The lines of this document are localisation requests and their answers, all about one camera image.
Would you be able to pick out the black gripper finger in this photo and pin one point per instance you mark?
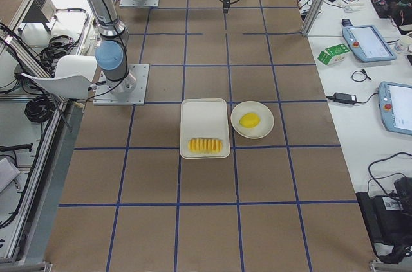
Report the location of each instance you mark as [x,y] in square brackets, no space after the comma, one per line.
[226,6]

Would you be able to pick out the yellow lemon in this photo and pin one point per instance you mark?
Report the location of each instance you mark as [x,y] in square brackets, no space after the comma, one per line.
[250,120]

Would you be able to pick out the green white carton box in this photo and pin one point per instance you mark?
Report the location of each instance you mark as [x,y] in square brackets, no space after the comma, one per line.
[333,54]

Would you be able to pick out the white rectangular tray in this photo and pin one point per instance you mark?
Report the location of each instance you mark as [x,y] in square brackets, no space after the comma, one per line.
[204,118]

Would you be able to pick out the white round plate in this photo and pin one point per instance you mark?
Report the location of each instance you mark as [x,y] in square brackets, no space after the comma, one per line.
[265,126]

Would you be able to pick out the upper blue teach pendant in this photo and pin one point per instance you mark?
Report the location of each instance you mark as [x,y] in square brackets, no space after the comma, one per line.
[367,44]

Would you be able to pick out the blue teach pendant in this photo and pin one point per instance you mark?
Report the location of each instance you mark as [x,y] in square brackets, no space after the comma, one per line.
[367,44]
[395,107]

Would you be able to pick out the sliced yellow mango pieces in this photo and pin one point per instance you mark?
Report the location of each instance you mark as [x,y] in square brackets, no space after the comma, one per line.
[205,145]

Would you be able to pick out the black power adapter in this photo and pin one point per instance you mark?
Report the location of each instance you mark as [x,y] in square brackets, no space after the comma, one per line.
[344,98]

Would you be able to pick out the white plastic chair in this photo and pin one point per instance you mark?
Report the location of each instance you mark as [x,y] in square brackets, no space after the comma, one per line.
[73,76]

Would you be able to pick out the grey metal box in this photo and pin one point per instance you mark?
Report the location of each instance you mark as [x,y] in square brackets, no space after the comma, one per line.
[40,11]

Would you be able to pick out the lower blue teach pendant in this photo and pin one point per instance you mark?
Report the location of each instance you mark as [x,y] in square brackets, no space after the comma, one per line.
[395,107]

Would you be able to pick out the black equipment case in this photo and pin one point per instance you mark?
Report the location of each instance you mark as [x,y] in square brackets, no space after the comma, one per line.
[388,220]

